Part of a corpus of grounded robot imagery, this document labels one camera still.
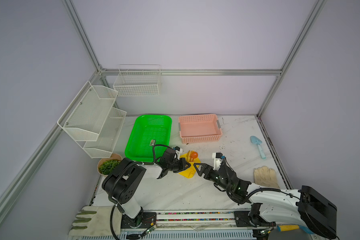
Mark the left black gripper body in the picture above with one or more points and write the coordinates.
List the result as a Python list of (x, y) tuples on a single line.
[(172, 166)]

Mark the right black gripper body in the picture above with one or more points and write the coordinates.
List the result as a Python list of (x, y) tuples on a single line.
[(215, 179)]

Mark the yellow paper napkin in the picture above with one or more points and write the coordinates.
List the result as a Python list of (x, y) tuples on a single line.
[(189, 173)]

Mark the orange plastic spoon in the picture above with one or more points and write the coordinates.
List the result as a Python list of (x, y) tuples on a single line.
[(193, 156)]

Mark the green plastic basket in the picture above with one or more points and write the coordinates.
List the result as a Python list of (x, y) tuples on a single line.
[(145, 129)]

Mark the pink plastic basket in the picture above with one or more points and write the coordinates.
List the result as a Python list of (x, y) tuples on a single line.
[(199, 128)]

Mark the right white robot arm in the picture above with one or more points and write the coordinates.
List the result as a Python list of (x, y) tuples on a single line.
[(305, 207)]

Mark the right beige work glove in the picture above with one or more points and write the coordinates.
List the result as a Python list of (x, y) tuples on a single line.
[(266, 177)]

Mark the light blue garden trowel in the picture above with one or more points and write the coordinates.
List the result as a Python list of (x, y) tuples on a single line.
[(256, 141)]

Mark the potted green succulent plant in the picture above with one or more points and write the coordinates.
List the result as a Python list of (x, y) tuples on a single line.
[(106, 166)]

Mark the blue yellow garden fork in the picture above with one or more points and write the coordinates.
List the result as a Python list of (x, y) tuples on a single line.
[(286, 228)]

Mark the white mesh two-tier shelf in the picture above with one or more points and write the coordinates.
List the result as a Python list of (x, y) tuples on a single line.
[(93, 121)]

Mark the left green-striped work glove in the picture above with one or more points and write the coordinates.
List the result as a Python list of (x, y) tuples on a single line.
[(92, 221)]

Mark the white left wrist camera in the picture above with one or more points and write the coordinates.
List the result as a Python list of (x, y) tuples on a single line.
[(178, 152)]

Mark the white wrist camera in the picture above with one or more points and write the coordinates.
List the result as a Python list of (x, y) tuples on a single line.
[(178, 152), (218, 159)]

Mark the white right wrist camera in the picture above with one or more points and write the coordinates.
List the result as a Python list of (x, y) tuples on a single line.
[(218, 159)]

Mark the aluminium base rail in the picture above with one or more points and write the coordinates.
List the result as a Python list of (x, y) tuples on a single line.
[(195, 225)]

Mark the white wire wall basket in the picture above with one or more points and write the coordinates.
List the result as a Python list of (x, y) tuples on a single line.
[(138, 80)]

